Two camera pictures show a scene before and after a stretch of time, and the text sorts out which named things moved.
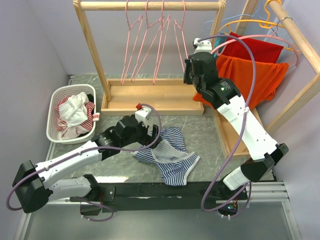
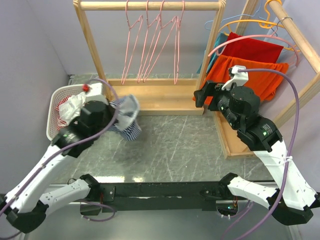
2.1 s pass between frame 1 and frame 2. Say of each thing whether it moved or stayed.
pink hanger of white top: moved
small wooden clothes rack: stayed
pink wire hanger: stayed
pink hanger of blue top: moved
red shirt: stayed
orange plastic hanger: stayed
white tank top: stayed
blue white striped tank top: moved
